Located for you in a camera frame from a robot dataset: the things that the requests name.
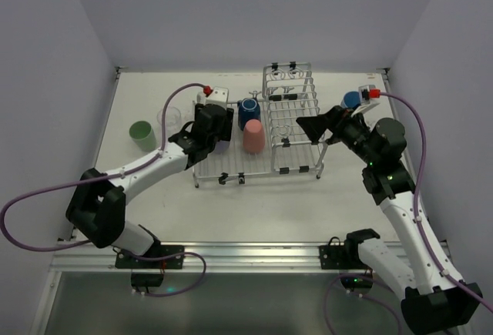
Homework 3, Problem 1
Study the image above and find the lavender plastic cup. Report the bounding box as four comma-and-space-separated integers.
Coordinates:
213, 141, 230, 155

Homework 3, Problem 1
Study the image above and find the light blue plastic cup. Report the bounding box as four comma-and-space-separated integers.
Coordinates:
340, 91, 361, 109

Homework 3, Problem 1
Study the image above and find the clear plastic tumbler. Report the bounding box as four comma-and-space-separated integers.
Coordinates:
156, 106, 182, 134

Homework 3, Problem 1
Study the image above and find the green plastic cup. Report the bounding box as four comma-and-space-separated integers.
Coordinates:
129, 120, 157, 152

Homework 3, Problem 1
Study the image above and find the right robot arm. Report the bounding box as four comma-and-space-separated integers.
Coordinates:
296, 106, 482, 334

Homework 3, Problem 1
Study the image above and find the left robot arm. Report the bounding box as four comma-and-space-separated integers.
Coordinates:
65, 104, 234, 256

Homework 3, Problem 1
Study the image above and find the dark blue ceramic mug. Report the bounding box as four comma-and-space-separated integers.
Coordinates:
237, 98, 261, 131

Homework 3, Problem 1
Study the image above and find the pink plastic cup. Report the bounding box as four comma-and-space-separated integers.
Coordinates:
243, 119, 265, 154

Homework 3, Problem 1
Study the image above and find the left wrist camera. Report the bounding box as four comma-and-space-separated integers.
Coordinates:
196, 86, 230, 109

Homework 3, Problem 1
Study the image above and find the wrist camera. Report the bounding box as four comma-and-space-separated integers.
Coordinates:
352, 85, 381, 116
196, 86, 230, 109

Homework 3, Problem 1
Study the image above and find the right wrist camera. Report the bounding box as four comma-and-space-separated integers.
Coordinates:
352, 85, 381, 116

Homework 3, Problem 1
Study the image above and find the silver wire dish rack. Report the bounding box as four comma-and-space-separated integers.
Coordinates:
193, 62, 326, 186

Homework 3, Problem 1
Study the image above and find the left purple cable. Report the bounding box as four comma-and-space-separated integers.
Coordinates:
1, 82, 207, 298

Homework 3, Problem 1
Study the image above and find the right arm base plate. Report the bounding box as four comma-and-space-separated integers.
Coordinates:
318, 245, 369, 270

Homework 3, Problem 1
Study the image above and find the aluminium mounting rail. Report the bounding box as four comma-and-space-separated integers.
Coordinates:
49, 242, 324, 273

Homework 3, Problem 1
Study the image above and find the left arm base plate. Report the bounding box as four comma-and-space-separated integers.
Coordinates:
115, 244, 184, 270

